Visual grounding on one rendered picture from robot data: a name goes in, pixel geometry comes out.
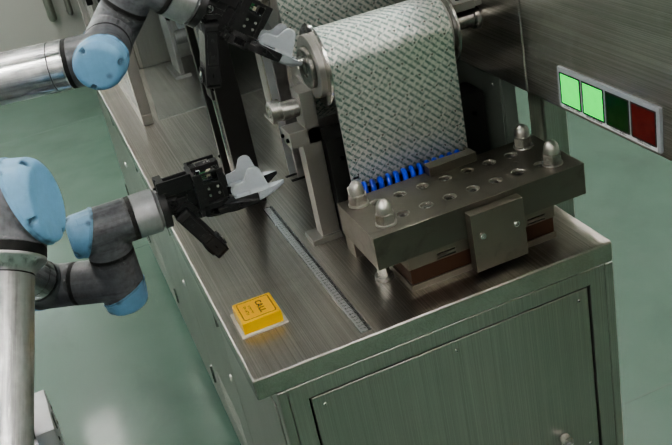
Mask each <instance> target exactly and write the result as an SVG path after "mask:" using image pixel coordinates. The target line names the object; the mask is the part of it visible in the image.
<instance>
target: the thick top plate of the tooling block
mask: <svg viewBox="0 0 672 445"><path fill-rule="evenodd" d="M531 142H532V143H533V145H534V146H533V147H532V148H531V149H529V150H525V151H518V150H515V149H514V148H513V145H514V144H515V143H514V142H512V143H509V144H506V145H504V146H501V147H498V148H495V149H492V150H489V151H486V152H484V153H481V154H478V155H476V157H477V161H475V162H472V163H469V164H466V165H463V166H461V167H458V168H455V169H452V170H449V171H446V172H444V173H441V174H438V175H435V176H432V177H430V176H428V175H427V174H426V173H423V174H420V175H418V176H415V177H412V178H409V179H406V180H403V181H400V182H397V183H395V184H392V185H389V186H386V187H383V188H380V189H377V190H375V191H372V192H369V193H366V194H367V199H368V200H369V205H368V206H366V207H364V208H361V209H351V208H349V206H348V204H349V200H346V201H343V202H340V203H337V205H338V210H339V215H340V219H341V224H342V229H343V233H344V234H345V235H346V236H347V237H348V238H349V239H350V240H351V241H352V242H353V243H354V245H355V246H356V247H357V248H358V249H359V250H360V251H361V252H362V253H363V254H364V255H365V256H366V257H367V258H368V260H369V261H370V262H371V263H372V264H373V265H374V266H375V267H376V268H377V269H378V270H379V271H380V270H382V269H385V268H388V267H390V266H393V265H396V264H398V263H401V262H404V261H406V260H409V259H412V258H414V257H417V256H420V255H422V254H425V253H428V252H430V251H433V250H436V249H438V248H441V247H444V246H446V245H449V244H452V243H455V242H457V241H460V240H463V239H465V238H468V234H467V227H466V220H465V213H464V212H466V211H469V210H471V209H474V208H477V207H480V206H482V205H485V204H488V203H491V202H493V201H496V200H499V199H502V198H504V197H507V196H510V195H513V194H515V193H517V194H518V195H520V196H521V197H522V198H523V207H524V216H527V215H530V214H532V213H535V212H538V211H540V210H543V209H546V208H548V207H551V206H554V205H556V204H559V203H562V202H564V201H567V200H570V199H572V198H575V197H578V196H580V195H583V194H586V186H585V173H584V163H583V162H581V161H579V160H578V159H576V158H574V157H572V156H570V155H568V154H567V153H565V152H563V151H561V150H560V152H561V159H562V160H563V164H562V165H561V166H559V167H556V168H546V167H544V166H542V161H543V146H544V143H545V141H543V140H541V139H539V138H538V137H536V136H534V135H532V136H531ZM382 198H385V199H387V200H388V201H389V202H390V203H391V206H392V209H393V210H394V213H395V218H396V219H397V224H396V225H395V226H393V227H391V228H386V229H381V228H377V227H376V225H375V222H376V219H375V213H376V209H375V206H376V203H377V201H378V200H379V199H382Z"/></svg>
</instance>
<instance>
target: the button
mask: <svg viewBox="0 0 672 445"><path fill-rule="evenodd" d="M232 309H233V313H234V316H235V318H236V320H237V322H238V323H239V325H240V327H241V329H242V331H243V332H244V334H245V335H247V334H250V333H252V332H255V331H257V330H260V329H263V328H265V327H268V326H271V325H273V324H276V323H279V322H281V321H283V320H284V319H283V315H282V311H281V309H280V308H279V306H278V305H277V303H276V302H275V300H274V299H273V297H272V296H271V294H270V293H265V294H262V295H260V296H257V297H254V298H252V299H249V300H246V301H243V302H241V303H238V304H235V305H233V306H232Z"/></svg>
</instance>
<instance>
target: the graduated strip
mask: <svg viewBox="0 0 672 445"><path fill-rule="evenodd" d="M263 211H264V212H265V213H266V215H267V216H268V217H269V218H270V220H271V221H272V222H273V223H274V225H275V226H276V227H277V229H278V230H279V231H280V232H281V234H282V235H283V236H284V237H285V239H286V240H287V241H288V243H289V244H290V245H291V246H292V248H293V249H294V250H295V251H296V253H297V254H298V255H299V257H300V258H301V259H302V260H303V262H304V263H305V264H306V265H307V267H308V268H309V269H310V271H311V272H312V273H313V274H314V276H315V277H316V278H317V279H318V281H319V282H320V283H321V285H322V286H323V287H324V288H325V290H326V291H327V292H328V293H329V295H330V296H331V297H332V298H333V300H334V301H335V302H336V304H337V305H338V306H339V307H340V309H341V310H342V311H343V312H344V314H345V315H346V316H347V318H348V319H349V320H350V321H351V323H352V324H353V325H354V326H355V328H356V329H357V330H358V332H359V333H360V334H362V333H365V332H368V331H370V330H373V329H372V327H371V326H370V325H369V324H368V323H367V321H366V320H365V319H364V318H363V316H362V315H361V314H360V313H359V312H358V310H357V309H356V308H355V307H354V305H353V304H352V303H351V302H350V301H349V299H348V298H347V297H346V296H345V294H344V293H343V292H342V291H341V290H340V288H339V287H338V286H337V285H336V283H335V282H334V281H333V280H332V279H331V277H330V276H329V275H328V274H327V272H326V271H325V270H324V269H323V268H322V266H321V265H320V264H319V263H318V261H317V260H316V259H315V258H314V257H313V255H312V254H311V253H310V252H309V250H308V249H307V248H306V247H305V246H304V244H303V243H302V242H301V241H300V239H299V238H298V237H297V236H296V235H295V233H294V232H293V231H292V230H291V228H290V227H289V226H288V225H287V224H286V222H285V221H284V220H283V219H282V217H281V216H280V215H279V214H278V213H277V211H276V210H275V209H274V208H273V206H270V207H267V208H264V209H263Z"/></svg>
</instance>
